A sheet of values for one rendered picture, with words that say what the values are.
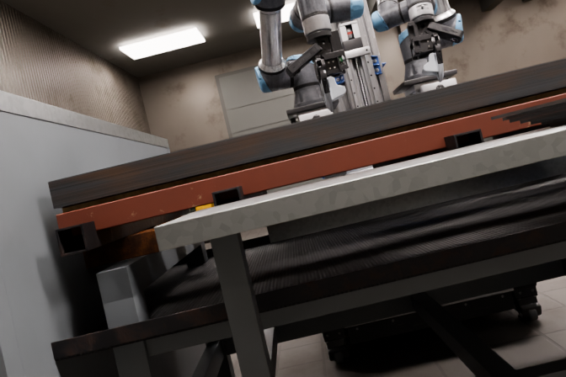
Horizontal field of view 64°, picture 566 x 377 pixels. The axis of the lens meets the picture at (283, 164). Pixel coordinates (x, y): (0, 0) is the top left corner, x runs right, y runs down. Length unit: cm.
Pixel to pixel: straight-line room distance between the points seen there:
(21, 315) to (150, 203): 28
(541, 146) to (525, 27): 937
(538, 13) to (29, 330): 983
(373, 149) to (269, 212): 38
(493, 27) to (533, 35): 76
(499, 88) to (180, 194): 64
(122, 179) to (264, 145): 28
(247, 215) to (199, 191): 34
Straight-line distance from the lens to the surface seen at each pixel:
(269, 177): 87
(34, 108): 109
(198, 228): 56
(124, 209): 93
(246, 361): 71
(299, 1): 131
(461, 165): 59
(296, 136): 87
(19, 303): 90
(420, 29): 159
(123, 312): 97
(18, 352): 89
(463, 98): 94
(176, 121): 907
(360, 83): 211
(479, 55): 953
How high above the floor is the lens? 77
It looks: 1 degrees up
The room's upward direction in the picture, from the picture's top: 13 degrees counter-clockwise
